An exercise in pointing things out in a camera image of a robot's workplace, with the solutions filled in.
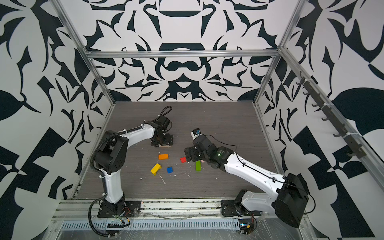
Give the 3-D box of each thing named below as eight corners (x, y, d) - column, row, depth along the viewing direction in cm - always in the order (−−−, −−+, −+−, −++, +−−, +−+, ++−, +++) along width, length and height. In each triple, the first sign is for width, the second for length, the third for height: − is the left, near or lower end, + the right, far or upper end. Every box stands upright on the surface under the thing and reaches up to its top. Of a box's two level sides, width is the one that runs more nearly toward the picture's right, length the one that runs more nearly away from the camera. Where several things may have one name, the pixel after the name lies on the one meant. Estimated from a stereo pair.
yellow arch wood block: (150, 172, 88) (149, 170, 86) (157, 164, 91) (157, 162, 89) (155, 176, 87) (154, 174, 85) (162, 167, 90) (161, 166, 88)
